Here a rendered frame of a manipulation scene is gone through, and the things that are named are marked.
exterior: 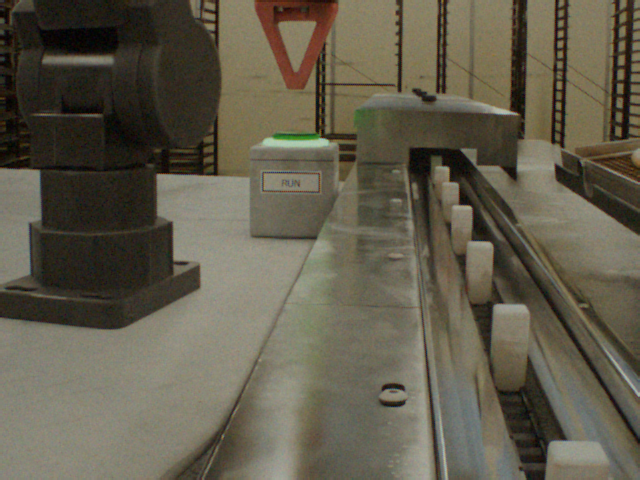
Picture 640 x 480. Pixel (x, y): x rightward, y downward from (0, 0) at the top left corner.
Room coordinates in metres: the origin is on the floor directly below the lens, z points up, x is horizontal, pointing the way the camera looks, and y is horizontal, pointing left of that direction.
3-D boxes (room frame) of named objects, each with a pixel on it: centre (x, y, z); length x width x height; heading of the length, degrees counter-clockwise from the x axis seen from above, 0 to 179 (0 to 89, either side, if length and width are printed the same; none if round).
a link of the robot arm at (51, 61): (0.57, 0.13, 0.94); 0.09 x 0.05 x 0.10; 157
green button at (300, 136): (0.81, 0.02, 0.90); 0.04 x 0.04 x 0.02
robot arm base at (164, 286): (0.55, 0.13, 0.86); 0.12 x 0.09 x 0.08; 164
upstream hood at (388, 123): (1.63, -0.17, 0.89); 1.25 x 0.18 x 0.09; 175
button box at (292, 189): (0.81, 0.02, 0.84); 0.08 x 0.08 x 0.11; 85
